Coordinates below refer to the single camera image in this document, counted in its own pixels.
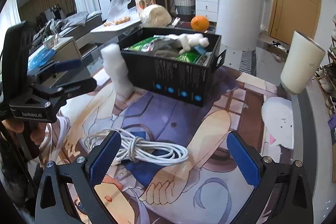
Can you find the clear plastic bag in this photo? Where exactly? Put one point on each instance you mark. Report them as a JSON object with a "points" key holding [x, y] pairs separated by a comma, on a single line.
{"points": [[118, 12]]}

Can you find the anime print desk mat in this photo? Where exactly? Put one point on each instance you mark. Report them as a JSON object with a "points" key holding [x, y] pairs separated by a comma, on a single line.
{"points": [[174, 165]]}

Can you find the green snack packet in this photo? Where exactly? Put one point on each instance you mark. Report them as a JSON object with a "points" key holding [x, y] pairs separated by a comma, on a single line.
{"points": [[148, 45]]}

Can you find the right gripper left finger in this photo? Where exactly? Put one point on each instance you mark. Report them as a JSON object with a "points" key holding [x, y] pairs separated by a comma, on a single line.
{"points": [[54, 202]]}

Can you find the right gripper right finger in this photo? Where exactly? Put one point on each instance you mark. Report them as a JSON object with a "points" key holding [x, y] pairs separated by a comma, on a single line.
{"points": [[294, 201]]}

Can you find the shoe rack with shoes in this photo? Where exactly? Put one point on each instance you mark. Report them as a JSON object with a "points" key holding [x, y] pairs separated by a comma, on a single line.
{"points": [[325, 76]]}

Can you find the white foam block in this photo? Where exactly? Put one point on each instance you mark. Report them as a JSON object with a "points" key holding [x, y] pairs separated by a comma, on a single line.
{"points": [[116, 69]]}

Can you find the white plush toy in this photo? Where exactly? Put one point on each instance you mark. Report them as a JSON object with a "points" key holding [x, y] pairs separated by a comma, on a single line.
{"points": [[187, 42]]}

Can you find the person's left hand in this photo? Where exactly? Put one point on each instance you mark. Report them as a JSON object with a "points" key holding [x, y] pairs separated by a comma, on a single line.
{"points": [[15, 127]]}

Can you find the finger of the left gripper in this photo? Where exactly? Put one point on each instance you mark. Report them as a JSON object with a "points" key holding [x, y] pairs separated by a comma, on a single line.
{"points": [[46, 71], [67, 90]]}

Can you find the striped laundry basket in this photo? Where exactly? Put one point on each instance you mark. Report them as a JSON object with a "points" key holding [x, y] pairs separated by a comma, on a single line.
{"points": [[184, 7]]}

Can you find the grey low side table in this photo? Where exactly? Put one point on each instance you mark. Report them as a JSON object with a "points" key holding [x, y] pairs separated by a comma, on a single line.
{"points": [[102, 34]]}

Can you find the white tall appliance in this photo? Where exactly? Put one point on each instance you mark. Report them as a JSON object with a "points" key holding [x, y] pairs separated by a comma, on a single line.
{"points": [[241, 21]]}

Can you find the bed with grey bedding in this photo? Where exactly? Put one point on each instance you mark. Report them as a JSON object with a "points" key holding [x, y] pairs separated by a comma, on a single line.
{"points": [[76, 25]]}

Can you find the purple paper bag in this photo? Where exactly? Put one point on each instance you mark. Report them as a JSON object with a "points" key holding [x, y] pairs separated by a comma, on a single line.
{"points": [[332, 126]]}

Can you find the orange fruit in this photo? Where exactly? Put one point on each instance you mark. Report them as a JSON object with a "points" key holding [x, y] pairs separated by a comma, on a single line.
{"points": [[200, 23]]}

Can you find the black storage box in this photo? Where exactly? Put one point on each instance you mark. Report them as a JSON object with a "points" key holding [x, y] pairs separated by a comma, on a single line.
{"points": [[176, 79]]}

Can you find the cream tumbler cup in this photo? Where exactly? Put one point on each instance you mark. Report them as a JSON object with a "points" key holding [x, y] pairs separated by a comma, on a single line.
{"points": [[304, 58]]}

